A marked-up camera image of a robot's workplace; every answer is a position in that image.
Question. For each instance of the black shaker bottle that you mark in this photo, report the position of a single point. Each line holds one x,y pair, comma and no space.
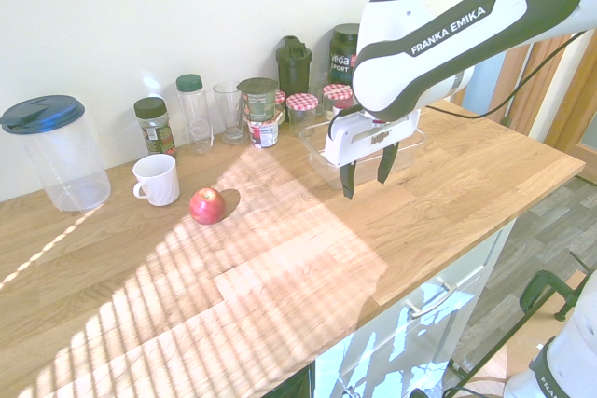
293,67

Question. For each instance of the clear bottle with green lid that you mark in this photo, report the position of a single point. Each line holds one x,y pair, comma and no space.
195,113

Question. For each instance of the white kitchen cabinet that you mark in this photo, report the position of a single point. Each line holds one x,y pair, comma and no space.
420,337

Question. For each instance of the clear pitcher with blue lid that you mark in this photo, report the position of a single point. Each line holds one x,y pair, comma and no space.
70,160

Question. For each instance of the green-lidded tin can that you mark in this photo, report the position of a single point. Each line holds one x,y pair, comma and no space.
257,100

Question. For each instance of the tall clear drinking glass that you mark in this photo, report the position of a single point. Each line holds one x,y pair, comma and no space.
230,109

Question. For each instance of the wooden door frame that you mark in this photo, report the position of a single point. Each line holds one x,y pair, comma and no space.
536,90

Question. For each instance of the glass jar red checkered lid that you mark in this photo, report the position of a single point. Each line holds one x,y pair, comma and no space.
301,111
280,102
337,97

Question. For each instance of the small clear glass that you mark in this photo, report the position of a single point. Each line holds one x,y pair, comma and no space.
318,92

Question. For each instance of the black Vega Sport tub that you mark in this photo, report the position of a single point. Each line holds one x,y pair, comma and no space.
342,58

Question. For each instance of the red apple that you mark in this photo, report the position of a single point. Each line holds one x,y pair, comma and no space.
207,207

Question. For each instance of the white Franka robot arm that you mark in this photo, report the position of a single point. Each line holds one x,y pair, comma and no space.
420,67

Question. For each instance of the clear plastic rectangular container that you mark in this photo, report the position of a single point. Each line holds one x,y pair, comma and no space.
322,155

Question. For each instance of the spice jar with green lid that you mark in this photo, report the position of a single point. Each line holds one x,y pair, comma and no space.
156,130

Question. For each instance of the white and red yogurt cup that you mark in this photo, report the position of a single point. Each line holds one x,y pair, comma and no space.
263,133

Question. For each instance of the white ceramic mug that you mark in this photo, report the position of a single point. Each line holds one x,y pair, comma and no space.
158,181

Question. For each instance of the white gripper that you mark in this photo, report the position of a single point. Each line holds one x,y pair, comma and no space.
354,139

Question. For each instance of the black metal clamp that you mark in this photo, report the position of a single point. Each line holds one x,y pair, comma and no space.
543,284

